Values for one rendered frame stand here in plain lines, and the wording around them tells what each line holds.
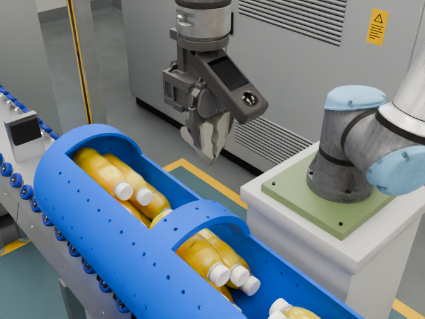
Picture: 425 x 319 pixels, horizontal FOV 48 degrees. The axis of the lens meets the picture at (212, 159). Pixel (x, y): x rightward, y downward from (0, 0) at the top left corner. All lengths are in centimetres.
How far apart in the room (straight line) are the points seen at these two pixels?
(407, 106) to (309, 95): 164
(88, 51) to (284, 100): 119
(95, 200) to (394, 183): 58
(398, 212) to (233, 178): 203
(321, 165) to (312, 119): 149
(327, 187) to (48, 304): 170
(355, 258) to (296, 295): 14
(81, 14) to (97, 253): 98
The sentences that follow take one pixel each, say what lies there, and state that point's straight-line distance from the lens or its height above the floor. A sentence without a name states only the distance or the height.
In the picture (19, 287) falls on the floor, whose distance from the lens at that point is 259.
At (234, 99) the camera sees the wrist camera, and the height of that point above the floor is 154.
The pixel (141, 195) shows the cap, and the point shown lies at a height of 112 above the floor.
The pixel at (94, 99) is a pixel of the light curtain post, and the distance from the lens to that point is 189.
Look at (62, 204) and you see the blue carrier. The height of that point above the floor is 115.
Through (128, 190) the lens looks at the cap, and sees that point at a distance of 112.
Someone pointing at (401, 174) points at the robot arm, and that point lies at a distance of 90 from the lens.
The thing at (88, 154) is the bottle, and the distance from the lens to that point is 121.
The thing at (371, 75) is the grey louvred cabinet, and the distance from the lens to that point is 226.
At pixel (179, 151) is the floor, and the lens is 332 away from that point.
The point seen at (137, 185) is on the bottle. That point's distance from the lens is 117.
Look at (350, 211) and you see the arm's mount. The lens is 106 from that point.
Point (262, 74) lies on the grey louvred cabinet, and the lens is 268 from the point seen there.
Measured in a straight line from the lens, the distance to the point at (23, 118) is 164.
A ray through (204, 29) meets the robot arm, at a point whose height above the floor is 162.
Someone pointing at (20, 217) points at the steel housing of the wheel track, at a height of 87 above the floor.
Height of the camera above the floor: 184
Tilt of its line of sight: 35 degrees down
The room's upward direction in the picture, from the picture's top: straight up
